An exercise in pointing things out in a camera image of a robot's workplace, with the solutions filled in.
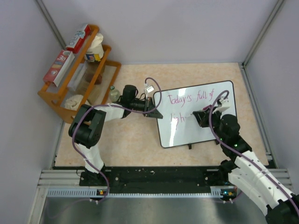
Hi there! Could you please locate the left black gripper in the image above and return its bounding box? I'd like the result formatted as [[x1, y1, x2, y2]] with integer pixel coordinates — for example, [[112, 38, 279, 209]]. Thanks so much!
[[129, 97, 162, 119]]

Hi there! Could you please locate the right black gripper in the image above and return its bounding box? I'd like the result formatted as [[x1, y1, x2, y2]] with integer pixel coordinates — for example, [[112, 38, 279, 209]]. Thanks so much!
[[193, 106, 226, 142]]

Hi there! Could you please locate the white whiteboard black frame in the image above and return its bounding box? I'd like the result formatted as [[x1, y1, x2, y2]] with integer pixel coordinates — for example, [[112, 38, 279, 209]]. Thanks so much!
[[153, 80, 238, 149]]

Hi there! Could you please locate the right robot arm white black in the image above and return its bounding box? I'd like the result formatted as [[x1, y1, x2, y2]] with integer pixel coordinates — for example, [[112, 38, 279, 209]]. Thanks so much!
[[192, 107, 299, 224]]

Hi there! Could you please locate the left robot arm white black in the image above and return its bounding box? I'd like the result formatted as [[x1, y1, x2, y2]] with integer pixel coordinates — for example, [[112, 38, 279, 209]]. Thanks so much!
[[68, 84, 163, 185]]

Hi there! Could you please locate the clear plastic bottle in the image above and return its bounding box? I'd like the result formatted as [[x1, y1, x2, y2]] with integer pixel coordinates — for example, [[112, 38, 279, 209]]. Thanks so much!
[[109, 85, 121, 102]]

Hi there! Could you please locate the brown box on shelf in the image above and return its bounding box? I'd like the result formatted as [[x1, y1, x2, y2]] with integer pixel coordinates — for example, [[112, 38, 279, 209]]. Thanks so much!
[[94, 74, 102, 85]]

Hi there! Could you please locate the orange wooden shelf rack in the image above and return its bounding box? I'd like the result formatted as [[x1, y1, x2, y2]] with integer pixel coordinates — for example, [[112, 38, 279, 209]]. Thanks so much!
[[38, 24, 121, 124]]

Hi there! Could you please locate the white cup lower shelf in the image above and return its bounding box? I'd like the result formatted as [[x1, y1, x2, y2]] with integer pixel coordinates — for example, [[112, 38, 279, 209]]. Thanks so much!
[[64, 94, 84, 111]]

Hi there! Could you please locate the white cup shelf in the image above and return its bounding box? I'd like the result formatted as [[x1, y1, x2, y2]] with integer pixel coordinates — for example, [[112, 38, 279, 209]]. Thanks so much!
[[85, 33, 104, 62], [64, 94, 84, 111]]

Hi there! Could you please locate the white cup upper shelf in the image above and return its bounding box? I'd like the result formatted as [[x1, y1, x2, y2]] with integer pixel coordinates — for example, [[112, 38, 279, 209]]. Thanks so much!
[[85, 33, 104, 62]]

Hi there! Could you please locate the red white toothpaste box upper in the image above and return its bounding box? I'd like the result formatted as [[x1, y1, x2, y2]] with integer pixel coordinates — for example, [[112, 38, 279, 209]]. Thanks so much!
[[66, 24, 91, 54]]

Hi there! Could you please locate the red white toothpaste box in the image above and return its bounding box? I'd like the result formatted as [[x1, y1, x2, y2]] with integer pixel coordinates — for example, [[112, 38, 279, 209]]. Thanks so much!
[[43, 50, 75, 87], [66, 24, 91, 54]]

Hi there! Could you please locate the red white toothpaste box lower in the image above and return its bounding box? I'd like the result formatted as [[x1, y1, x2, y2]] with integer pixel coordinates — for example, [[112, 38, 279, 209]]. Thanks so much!
[[43, 50, 75, 87]]

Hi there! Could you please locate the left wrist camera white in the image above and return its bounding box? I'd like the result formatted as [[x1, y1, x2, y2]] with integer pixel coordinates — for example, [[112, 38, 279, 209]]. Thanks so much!
[[144, 84, 155, 94]]

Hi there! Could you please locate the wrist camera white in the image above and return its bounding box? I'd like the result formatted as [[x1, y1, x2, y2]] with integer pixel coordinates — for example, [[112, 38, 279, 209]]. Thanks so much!
[[212, 97, 231, 114], [144, 84, 155, 94]]

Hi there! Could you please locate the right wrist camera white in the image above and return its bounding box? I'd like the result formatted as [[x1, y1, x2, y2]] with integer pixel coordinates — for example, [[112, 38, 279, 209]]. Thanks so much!
[[212, 97, 231, 114]]

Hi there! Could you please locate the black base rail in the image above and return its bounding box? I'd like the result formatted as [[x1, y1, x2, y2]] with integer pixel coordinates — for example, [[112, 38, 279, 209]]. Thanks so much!
[[79, 166, 236, 195]]

